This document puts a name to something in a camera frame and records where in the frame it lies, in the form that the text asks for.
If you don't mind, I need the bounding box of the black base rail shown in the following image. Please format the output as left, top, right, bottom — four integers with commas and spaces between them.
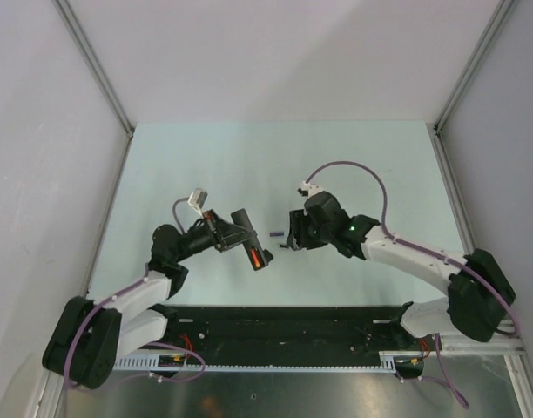
156, 305, 435, 369

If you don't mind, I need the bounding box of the red orange battery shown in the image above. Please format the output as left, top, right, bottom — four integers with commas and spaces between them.
250, 247, 263, 270

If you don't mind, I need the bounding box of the left aluminium frame post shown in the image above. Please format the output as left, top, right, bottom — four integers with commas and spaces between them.
52, 0, 135, 138

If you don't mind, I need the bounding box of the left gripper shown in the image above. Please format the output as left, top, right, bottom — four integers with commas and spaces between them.
173, 209, 255, 263

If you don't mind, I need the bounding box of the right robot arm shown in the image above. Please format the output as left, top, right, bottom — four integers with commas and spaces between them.
287, 192, 516, 349

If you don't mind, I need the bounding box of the aluminium frame post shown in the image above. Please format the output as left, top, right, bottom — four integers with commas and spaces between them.
432, 0, 518, 136
52, 0, 135, 138

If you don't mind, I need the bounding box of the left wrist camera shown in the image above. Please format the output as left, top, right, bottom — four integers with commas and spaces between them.
187, 188, 208, 215

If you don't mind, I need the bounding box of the right aluminium frame post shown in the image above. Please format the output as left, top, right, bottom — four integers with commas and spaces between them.
432, 0, 518, 136

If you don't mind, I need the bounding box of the grey slotted cable duct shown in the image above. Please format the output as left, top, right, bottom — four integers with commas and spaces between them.
113, 352, 401, 372

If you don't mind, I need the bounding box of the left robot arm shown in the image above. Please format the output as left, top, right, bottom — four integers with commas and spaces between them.
41, 209, 273, 389

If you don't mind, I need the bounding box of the black remote control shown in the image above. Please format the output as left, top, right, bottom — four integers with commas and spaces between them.
231, 209, 273, 271

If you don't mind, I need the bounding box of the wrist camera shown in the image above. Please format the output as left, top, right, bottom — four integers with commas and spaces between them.
187, 188, 208, 215
297, 180, 325, 199

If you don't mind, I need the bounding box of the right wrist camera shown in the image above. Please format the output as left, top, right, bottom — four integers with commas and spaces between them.
297, 180, 325, 199

